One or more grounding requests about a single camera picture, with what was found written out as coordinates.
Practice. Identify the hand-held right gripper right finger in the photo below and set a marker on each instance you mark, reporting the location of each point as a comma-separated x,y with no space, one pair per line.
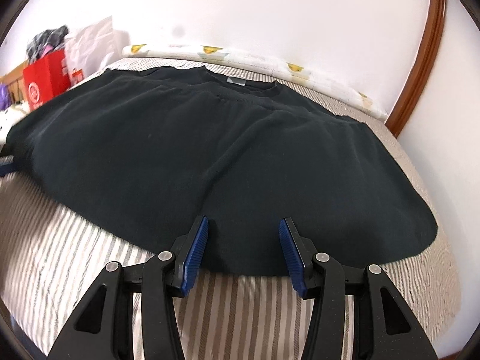
290,251

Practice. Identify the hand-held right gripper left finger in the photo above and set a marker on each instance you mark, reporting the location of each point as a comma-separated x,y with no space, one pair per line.
195,247

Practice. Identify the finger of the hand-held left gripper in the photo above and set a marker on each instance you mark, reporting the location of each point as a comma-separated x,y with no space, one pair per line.
7,168

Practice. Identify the black t-shirt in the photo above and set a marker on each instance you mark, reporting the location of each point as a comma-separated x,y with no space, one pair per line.
187,138

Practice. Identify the white floral quilt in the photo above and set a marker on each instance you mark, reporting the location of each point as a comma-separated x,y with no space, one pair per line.
11,116

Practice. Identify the purple bag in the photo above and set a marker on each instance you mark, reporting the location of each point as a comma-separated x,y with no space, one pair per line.
3,97

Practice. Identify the wooden slatted furniture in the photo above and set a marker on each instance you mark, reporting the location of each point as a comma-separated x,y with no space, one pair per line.
15,82

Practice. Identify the red paper bag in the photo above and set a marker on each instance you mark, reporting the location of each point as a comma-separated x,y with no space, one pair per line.
45,78

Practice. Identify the striped bed sheet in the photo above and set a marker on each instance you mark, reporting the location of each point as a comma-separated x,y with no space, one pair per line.
75,240

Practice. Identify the pink cloth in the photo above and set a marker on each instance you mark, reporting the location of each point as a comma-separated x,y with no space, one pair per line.
48,49

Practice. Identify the plaid cloth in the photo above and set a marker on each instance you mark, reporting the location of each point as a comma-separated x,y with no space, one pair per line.
48,37

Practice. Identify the white shopping bag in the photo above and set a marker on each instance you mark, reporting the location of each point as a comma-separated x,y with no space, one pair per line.
90,45

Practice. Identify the white patterned pillow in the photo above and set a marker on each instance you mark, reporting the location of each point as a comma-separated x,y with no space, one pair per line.
243,58

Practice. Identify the brown wooden trim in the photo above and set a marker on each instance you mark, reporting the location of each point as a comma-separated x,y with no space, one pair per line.
427,52

